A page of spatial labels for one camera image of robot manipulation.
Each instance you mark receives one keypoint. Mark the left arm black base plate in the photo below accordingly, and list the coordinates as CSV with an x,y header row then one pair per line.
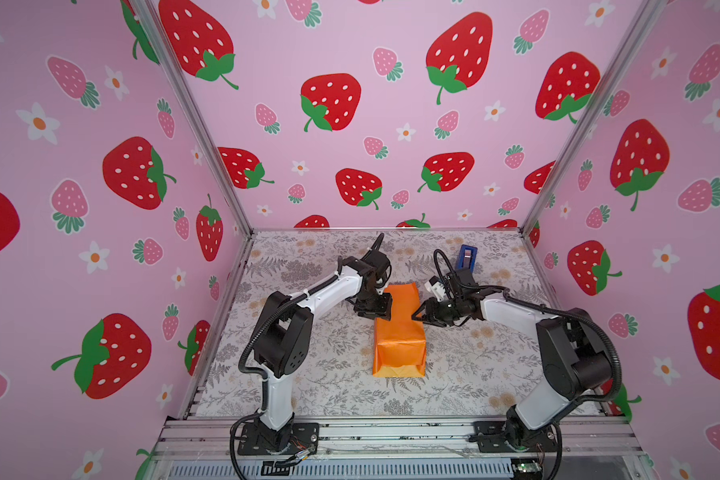
x,y
256,439

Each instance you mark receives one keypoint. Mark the blue tape dispenser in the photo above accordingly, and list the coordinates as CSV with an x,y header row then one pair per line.
x,y
467,257

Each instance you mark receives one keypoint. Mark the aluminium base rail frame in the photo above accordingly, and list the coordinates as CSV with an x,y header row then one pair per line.
x,y
584,447

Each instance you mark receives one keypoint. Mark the right aluminium corner post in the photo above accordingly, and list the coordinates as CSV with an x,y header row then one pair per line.
x,y
640,27

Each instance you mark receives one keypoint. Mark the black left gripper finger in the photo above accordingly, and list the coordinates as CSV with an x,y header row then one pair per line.
x,y
384,306
366,311

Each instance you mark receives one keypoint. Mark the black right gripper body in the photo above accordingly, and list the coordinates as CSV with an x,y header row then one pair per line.
x,y
434,314

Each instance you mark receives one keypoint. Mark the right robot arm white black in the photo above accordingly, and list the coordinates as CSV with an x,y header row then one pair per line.
x,y
579,361

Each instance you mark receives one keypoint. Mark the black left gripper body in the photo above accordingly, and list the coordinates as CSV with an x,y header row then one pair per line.
x,y
372,298

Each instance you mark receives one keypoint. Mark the left aluminium corner post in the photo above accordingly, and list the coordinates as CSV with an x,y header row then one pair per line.
x,y
156,35

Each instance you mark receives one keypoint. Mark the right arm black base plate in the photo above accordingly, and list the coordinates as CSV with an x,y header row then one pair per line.
x,y
510,438

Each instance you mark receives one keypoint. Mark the aluminium corner post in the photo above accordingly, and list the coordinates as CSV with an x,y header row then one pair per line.
x,y
640,27
156,35

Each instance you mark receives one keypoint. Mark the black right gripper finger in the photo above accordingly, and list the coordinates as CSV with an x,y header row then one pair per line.
x,y
432,321
427,311

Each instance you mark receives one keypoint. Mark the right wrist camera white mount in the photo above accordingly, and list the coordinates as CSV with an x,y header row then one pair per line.
x,y
436,287

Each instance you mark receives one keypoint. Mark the yellow orange wrapping paper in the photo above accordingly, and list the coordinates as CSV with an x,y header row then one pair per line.
x,y
400,345

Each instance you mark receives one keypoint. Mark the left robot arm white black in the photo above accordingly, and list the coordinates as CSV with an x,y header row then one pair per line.
x,y
280,341

